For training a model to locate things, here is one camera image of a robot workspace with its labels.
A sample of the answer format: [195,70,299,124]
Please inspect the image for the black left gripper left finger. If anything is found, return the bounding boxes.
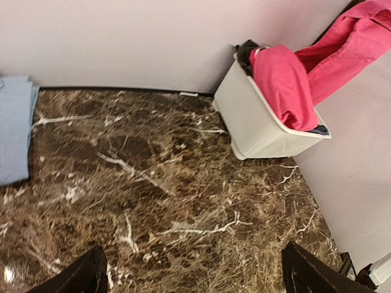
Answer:
[29,245,108,293]

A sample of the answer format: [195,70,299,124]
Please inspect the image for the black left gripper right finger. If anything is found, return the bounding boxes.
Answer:
[282,242,375,293]

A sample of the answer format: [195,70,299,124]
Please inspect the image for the pink trousers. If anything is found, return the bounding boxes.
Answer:
[248,1,390,131]

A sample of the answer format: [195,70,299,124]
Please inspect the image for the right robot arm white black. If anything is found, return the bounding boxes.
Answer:
[340,252,390,290]

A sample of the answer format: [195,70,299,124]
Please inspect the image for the white plastic laundry bin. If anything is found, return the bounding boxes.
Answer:
[212,53,332,161]

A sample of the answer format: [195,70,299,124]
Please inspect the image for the dark blue garment in bin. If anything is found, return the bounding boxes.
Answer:
[309,125,330,136]

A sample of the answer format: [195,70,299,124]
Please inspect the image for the folded light blue shirt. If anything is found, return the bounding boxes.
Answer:
[1,76,39,186]

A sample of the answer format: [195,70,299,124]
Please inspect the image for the black white checkered shirt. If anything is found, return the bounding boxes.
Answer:
[235,39,269,76]

